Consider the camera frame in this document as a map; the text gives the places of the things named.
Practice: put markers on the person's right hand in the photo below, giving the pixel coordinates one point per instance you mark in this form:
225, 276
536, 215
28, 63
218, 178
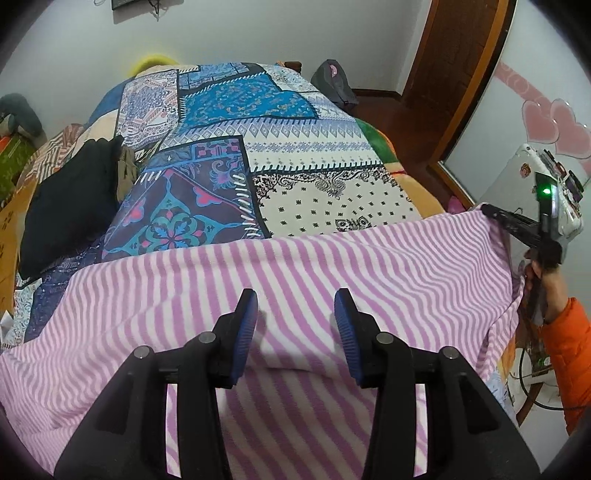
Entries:
556, 290

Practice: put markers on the white appliance with stickers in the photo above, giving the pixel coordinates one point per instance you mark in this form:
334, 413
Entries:
512, 175

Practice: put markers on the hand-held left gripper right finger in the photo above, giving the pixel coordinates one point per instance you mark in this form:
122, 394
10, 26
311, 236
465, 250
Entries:
345, 332

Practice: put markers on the grey backpack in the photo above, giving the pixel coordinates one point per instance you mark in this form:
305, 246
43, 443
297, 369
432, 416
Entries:
334, 85

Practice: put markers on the green storage bag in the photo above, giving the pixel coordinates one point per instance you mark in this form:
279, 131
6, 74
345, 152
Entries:
11, 168

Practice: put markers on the orange striped blanket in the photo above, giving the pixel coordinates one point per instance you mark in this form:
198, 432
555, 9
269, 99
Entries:
60, 143

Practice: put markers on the wooden bed frame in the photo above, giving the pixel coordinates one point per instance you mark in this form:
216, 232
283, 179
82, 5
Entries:
291, 67

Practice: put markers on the white sliding wardrobe door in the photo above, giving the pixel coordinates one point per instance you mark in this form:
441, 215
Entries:
489, 124

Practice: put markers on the grey plush toy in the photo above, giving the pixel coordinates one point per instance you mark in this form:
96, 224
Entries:
23, 110

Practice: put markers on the yellow foam tube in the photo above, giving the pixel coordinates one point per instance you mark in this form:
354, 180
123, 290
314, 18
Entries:
152, 59

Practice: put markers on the person's right forearm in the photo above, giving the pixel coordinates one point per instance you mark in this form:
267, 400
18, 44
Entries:
572, 360

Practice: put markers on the olive folded cloth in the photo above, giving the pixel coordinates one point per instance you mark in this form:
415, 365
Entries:
125, 173

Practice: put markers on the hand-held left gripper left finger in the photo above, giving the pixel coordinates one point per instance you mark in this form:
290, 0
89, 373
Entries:
247, 332

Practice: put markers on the blue patchwork bedspread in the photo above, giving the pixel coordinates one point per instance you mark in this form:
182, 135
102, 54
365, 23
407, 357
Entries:
277, 138

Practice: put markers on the brown wooden door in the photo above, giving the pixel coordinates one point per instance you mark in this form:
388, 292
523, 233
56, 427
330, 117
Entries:
457, 46

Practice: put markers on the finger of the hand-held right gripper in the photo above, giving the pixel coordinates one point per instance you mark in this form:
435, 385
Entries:
512, 221

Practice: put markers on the pink heart sticker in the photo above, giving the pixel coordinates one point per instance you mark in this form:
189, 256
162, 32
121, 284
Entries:
540, 120

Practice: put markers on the pink striped pants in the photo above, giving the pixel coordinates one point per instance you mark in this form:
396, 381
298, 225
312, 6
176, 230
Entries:
323, 267

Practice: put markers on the pink plastic item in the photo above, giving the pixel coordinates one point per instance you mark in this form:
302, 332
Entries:
455, 205

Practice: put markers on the orange box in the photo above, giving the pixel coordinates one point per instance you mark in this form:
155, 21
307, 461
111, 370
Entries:
9, 144

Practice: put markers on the black folded clothes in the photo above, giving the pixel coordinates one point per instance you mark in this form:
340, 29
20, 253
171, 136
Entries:
69, 203

